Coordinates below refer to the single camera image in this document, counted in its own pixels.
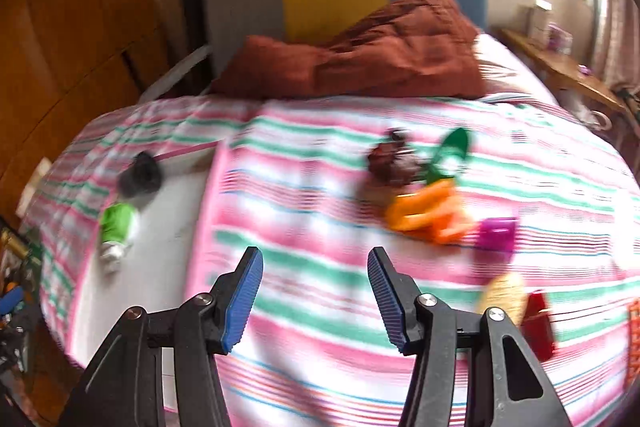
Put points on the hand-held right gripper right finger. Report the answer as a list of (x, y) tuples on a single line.
[(385, 302)]

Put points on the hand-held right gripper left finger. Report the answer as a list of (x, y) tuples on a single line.
[(245, 302)]

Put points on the orange plastic clip toy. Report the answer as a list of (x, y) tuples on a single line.
[(415, 209)]

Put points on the small orange plastic toy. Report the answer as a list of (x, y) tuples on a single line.
[(452, 229)]

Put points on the white tray with pink rim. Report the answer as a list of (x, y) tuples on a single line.
[(160, 232)]

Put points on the yellow embossed oval block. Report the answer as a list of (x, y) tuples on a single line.
[(502, 297)]

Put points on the magenta plastic funnel cup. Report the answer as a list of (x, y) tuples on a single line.
[(497, 234)]

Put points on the brown figurine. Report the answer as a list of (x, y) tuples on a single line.
[(392, 159)]

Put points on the green plastic piece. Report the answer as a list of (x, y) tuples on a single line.
[(450, 149)]

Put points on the green white plug-in device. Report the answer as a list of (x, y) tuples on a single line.
[(119, 224)]

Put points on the red plastic object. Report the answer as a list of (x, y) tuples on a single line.
[(539, 324)]

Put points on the grey black funnel piece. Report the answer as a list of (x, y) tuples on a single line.
[(140, 174)]

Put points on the blue object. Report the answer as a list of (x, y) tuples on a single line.
[(11, 301)]

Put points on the white cloth strip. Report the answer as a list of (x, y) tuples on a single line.
[(175, 74)]

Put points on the white tube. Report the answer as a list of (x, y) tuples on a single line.
[(35, 184)]

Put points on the brown quilt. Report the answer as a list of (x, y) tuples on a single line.
[(400, 52)]

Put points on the orange mesh object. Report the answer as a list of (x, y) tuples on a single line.
[(634, 342)]

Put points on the wooden side table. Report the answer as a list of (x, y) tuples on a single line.
[(565, 69)]

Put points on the pink purple container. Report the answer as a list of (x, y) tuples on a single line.
[(560, 39)]

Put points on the white box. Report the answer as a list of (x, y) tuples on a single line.
[(539, 19)]

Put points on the pale curtain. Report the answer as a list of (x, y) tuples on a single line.
[(612, 17)]

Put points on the dark bed post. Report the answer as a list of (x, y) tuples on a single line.
[(192, 7)]

